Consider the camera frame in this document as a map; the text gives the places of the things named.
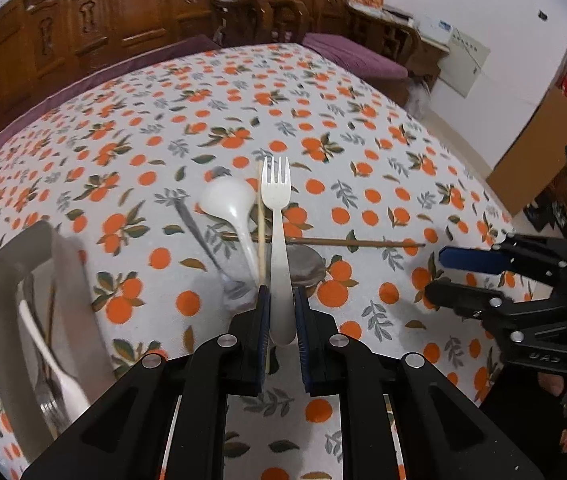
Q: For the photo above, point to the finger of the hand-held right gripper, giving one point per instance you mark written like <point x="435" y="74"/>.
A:
<point x="458" y="295"/>
<point x="468" y="259"/>

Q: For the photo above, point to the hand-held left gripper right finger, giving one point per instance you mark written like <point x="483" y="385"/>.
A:
<point x="299" y="330"/>

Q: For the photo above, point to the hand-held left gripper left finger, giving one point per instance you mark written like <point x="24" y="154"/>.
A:
<point x="262" y="320"/>

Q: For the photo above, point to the white plastic fork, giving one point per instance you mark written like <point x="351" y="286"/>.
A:
<point x="278" y="260"/>

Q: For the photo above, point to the metal spoon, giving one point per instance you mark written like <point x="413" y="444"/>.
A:
<point x="198" y="235"/>
<point x="311" y="267"/>

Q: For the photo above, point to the brown chopstick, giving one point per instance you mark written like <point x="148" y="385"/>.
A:
<point x="51" y="320"/>
<point x="363" y="244"/>

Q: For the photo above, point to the white plastic spoon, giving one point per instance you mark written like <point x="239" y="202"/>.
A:
<point x="223" y="200"/>

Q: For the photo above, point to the metal tray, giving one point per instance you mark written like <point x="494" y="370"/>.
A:
<point x="83" y="320"/>

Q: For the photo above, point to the person's right hand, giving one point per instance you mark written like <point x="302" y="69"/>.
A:
<point x="551" y="384"/>

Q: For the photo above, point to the large cardboard sheet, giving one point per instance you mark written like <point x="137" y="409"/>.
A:
<point x="538" y="150"/>

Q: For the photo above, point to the clear plastic bag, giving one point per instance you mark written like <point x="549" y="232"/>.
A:
<point x="418" y="95"/>

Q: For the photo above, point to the wooden side table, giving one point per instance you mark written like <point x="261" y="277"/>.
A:
<point x="426" y="55"/>

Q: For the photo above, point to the orange print tablecloth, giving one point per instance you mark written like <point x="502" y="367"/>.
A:
<point x="313" y="110"/>

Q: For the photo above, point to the purple armchair cushion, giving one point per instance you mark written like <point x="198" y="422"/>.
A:
<point x="358" y="57"/>

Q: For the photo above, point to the white device box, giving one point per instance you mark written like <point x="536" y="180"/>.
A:
<point x="436" y="25"/>

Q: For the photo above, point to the carved wooden sofa bench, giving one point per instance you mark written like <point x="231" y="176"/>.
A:
<point x="128" y="5"/>

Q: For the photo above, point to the white wall panel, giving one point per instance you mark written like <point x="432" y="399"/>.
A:
<point x="463" y="62"/>

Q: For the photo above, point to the small black wall fixture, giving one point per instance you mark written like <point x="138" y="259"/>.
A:
<point x="541" y="15"/>

